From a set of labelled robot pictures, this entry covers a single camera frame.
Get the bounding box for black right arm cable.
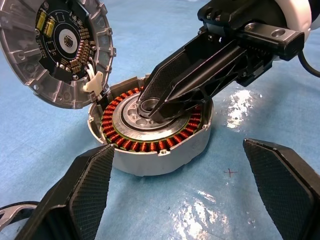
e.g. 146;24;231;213
297;49;320;78

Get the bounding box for silver spoked rotor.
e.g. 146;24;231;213
0;201;40;230

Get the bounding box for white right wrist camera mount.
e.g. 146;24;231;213
273;0;313;33

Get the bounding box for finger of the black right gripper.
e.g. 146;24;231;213
149;46;245;124
138;32;223;103

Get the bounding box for silver motor lid circuit board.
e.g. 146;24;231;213
0;0;117;110

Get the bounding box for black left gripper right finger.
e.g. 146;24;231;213
242;138;320;240

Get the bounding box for silver motor housing copper windings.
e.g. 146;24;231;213
86;73;215;178

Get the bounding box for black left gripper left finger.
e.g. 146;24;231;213
14;143;115;240

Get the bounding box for blue plastic table cover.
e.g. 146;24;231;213
0;0;320;240

